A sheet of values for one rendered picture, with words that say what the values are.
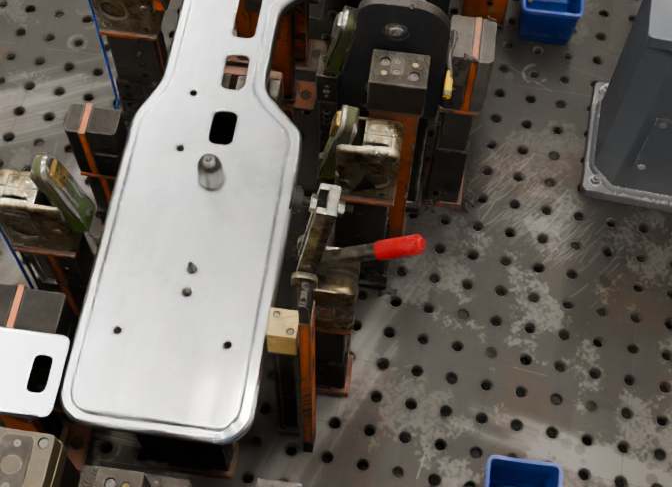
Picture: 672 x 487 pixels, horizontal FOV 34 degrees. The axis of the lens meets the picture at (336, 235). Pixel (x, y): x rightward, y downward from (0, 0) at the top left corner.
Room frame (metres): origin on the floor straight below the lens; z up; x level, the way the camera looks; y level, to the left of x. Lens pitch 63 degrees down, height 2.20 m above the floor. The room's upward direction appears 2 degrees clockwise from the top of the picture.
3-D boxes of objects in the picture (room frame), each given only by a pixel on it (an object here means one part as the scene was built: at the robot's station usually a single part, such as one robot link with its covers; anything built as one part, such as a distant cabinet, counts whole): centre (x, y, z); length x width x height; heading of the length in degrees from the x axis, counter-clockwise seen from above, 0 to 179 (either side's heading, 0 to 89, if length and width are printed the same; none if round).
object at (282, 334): (0.47, 0.05, 0.88); 0.04 x 0.04 x 0.36; 84
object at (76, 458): (0.43, 0.39, 0.84); 0.11 x 0.06 x 0.29; 84
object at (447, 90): (0.81, -0.13, 1.09); 0.10 x 0.01 x 0.01; 174
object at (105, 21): (0.98, 0.30, 0.87); 0.12 x 0.09 x 0.35; 84
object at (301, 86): (1.02, 0.11, 0.84); 0.13 x 0.05 x 0.29; 84
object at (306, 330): (0.44, 0.03, 0.95); 0.03 x 0.01 x 0.50; 174
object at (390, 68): (0.78, -0.07, 0.91); 0.07 x 0.05 x 0.42; 84
